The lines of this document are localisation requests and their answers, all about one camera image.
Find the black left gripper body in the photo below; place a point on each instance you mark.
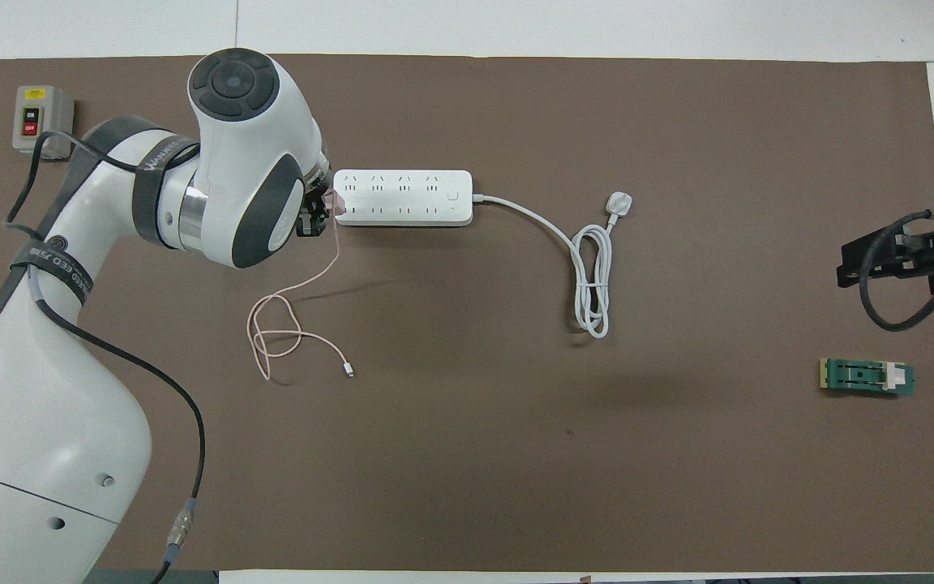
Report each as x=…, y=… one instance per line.
x=309, y=199

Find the pink charger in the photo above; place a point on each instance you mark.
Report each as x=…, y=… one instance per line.
x=336, y=204

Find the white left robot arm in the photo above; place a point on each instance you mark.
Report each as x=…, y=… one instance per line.
x=45, y=389

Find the white power strip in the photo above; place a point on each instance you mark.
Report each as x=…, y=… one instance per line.
x=410, y=197

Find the brown table mat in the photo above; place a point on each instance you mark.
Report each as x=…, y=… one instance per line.
x=516, y=470

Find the grey on-off switch box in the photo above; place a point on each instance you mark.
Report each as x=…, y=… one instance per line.
x=42, y=113

